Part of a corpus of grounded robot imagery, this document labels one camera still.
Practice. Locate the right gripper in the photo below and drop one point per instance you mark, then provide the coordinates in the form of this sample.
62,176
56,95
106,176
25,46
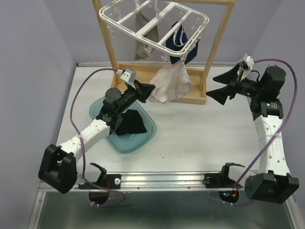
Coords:
228,78

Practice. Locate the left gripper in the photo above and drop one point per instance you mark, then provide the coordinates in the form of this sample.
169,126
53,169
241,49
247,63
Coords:
142,91

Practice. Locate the white pink underwear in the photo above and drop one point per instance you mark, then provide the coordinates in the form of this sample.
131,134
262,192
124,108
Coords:
171,82

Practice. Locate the black underwear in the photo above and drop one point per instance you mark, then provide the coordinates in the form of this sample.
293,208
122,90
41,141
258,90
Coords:
132,123

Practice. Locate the navy blue underwear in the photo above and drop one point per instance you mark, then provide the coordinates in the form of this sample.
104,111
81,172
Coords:
178,40

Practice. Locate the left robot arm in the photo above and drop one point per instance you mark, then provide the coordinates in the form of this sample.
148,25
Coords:
59,163

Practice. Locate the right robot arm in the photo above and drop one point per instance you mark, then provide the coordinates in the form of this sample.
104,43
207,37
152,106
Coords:
268,177

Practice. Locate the wooden rack stand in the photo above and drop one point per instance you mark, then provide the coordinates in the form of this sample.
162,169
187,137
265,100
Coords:
144,73

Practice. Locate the teal plastic basin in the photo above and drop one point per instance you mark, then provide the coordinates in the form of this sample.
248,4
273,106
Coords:
130,142

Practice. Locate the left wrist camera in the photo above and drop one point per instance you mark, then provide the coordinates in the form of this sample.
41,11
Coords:
127,75

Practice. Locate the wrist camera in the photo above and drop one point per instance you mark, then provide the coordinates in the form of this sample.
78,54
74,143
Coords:
246,63
127,75

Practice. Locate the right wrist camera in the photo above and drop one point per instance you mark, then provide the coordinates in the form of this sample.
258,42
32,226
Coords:
246,63

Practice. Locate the white clip hanger frame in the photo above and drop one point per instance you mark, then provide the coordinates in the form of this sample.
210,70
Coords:
111,14

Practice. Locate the aluminium rail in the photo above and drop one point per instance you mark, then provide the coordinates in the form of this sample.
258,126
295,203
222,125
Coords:
152,181

